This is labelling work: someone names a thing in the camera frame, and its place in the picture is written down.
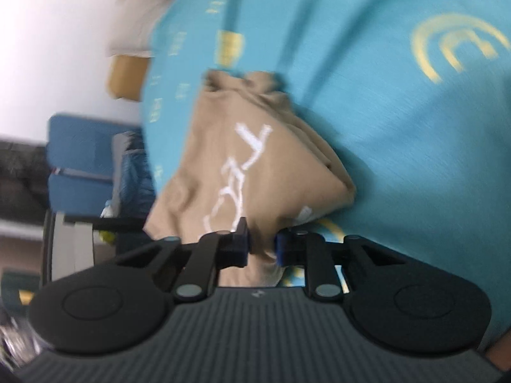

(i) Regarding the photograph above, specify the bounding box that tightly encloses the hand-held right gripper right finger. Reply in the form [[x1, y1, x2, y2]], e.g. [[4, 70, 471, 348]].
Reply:
[[275, 229, 408, 302]]

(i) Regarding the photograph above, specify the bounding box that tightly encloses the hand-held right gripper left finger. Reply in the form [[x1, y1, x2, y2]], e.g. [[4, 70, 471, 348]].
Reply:
[[114, 217, 251, 304]]

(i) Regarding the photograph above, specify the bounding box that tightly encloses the tan t-shirt with white print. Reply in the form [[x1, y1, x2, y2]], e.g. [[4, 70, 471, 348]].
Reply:
[[143, 70, 357, 288]]

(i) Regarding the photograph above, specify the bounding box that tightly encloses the teal printed bed sheet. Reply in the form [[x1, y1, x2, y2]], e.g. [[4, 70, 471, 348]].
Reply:
[[140, 0, 511, 352]]

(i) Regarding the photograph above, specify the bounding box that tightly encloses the white and black desk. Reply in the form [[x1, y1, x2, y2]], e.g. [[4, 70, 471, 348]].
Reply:
[[40, 211, 149, 288]]

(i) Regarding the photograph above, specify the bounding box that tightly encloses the blue covered chair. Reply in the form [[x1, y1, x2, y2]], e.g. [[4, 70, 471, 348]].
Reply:
[[48, 173, 154, 217], [48, 114, 154, 176]]

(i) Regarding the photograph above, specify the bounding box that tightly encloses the tan padded headboard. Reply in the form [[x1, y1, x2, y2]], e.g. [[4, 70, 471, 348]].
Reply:
[[107, 55, 149, 101]]

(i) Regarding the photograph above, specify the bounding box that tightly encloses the dark barred door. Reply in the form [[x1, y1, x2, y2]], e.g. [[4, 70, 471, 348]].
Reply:
[[0, 139, 51, 221]]

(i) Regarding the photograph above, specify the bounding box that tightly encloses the grey pillow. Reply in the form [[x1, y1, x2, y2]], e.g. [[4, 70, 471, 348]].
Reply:
[[107, 0, 192, 59]]

